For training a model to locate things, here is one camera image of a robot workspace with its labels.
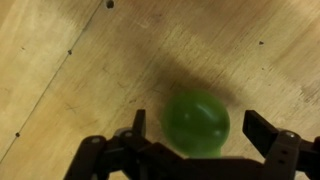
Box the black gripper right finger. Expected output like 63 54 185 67
242 109 320 180

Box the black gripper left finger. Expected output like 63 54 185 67
63 109 188 180

